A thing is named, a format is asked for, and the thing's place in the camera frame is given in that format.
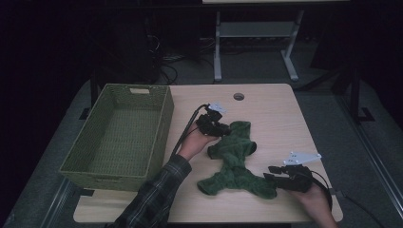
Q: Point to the green fleece garment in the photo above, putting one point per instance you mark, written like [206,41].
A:
[236,158]

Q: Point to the green woven basket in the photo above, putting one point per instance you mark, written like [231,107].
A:
[104,183]

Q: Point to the person's left hand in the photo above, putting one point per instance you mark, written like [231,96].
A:
[195,144]

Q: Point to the metal floor rail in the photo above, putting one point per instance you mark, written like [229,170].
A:
[55,205]
[374,152]

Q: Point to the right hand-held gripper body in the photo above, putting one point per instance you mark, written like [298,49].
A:
[297,180]

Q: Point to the white metal stand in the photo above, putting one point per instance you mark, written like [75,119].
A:
[255,29]

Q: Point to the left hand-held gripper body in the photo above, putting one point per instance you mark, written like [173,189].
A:
[209,125]

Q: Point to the person's right hand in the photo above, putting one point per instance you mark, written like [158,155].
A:
[312,201]

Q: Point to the black table frame post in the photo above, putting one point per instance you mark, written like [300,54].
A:
[355,95]

